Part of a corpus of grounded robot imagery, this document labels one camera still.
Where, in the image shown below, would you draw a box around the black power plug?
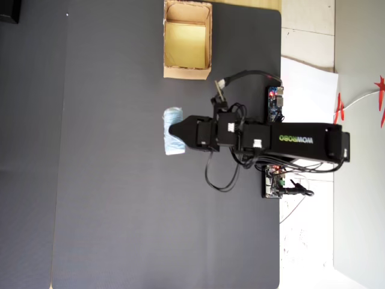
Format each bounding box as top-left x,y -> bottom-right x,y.
282,179 -> 315,198

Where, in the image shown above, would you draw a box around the light blue yarn block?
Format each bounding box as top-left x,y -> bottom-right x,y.
162,106 -> 186,157

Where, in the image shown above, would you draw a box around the yellow foam pad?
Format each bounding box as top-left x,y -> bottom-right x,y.
165,20 -> 208,69

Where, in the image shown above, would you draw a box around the open cardboard box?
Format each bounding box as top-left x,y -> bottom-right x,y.
162,0 -> 213,81

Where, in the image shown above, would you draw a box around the white paper sheet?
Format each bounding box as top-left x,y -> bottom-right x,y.
280,56 -> 340,125

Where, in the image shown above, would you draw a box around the circuit board with red LED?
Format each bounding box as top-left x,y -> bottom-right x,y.
260,164 -> 287,199

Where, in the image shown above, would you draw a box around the black wire bundle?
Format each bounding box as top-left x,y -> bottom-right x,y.
255,156 -> 347,175

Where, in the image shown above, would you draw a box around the thin black servo wires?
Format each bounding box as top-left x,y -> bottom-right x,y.
204,149 -> 242,193

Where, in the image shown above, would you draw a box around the white cord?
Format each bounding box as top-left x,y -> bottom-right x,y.
341,90 -> 382,111

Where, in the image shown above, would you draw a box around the camera circuit board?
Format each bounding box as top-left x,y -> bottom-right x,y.
210,78 -> 230,114

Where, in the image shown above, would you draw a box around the dark grey mat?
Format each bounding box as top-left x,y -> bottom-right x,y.
0,0 -> 69,289
50,0 -> 283,289

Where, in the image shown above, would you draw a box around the red paper star decoration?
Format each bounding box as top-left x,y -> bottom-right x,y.
374,75 -> 385,129

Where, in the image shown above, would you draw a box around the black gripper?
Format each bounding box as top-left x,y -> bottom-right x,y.
168,115 -> 219,153

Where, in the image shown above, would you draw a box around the black box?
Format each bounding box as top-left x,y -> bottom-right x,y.
0,0 -> 22,24

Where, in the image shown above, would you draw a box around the thick black camera cable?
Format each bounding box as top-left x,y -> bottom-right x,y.
221,69 -> 285,90

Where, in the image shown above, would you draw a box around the blue circuit board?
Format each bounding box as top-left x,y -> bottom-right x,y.
266,85 -> 285,123

